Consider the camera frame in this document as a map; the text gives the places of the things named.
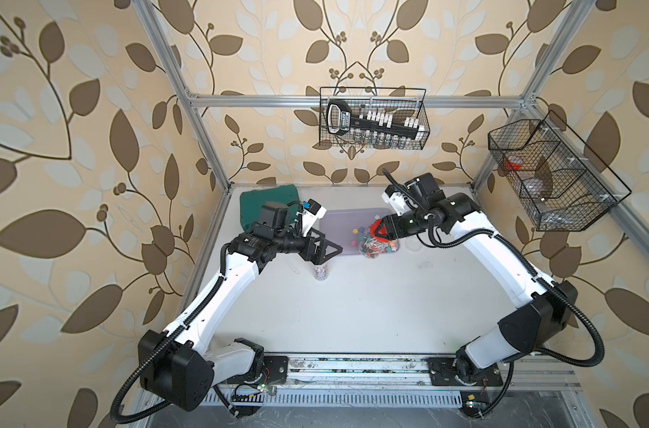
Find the clear plastic jar lid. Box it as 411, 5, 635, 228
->
403, 237, 423, 253

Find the small clear sprinkles jar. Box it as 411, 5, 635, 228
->
314, 263, 329, 281

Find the black wire basket back wall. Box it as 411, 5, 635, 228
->
318, 86, 431, 151

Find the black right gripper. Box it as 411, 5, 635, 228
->
373, 208, 429, 241

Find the pile of star candies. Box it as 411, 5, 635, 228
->
351, 228, 399, 259

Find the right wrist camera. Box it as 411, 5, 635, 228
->
382, 185, 412, 216

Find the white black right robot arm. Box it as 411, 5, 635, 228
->
370, 169, 606, 420

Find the black socket set rack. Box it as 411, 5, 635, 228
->
319, 97, 431, 144

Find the black wire basket wall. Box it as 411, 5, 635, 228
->
318, 86, 431, 151
488, 111, 632, 232

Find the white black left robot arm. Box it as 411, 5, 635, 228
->
110, 224, 342, 424

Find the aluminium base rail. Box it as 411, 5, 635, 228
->
219, 353, 582, 409

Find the black wire basket right wall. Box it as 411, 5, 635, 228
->
488, 111, 632, 232

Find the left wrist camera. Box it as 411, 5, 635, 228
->
297, 199, 327, 237

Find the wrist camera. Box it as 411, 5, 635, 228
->
297, 199, 327, 237
382, 185, 412, 216

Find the red lid candy jar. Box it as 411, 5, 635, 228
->
357, 226, 393, 259

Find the lilac plastic tray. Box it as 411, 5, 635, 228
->
319, 208, 392, 255

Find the red item in basket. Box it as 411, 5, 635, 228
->
504, 155, 524, 171

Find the green plastic tool case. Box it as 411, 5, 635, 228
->
239, 184, 299, 231

